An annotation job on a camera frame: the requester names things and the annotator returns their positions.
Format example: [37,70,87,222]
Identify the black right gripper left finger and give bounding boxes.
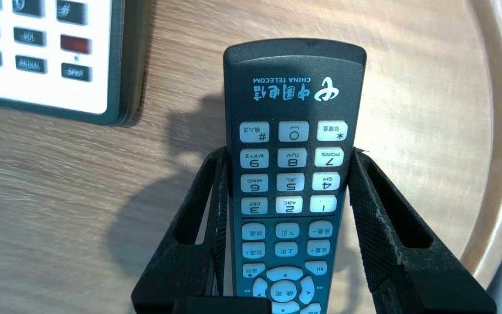
[131,146,230,314]

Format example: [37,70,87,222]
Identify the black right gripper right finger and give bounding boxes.
[348,147,498,314]

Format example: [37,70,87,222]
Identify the black TV remote control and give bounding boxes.
[223,38,367,314]

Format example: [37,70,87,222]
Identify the round wooden side table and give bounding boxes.
[0,0,502,314]

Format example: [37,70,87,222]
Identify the black white desk telephone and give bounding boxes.
[0,0,147,127]

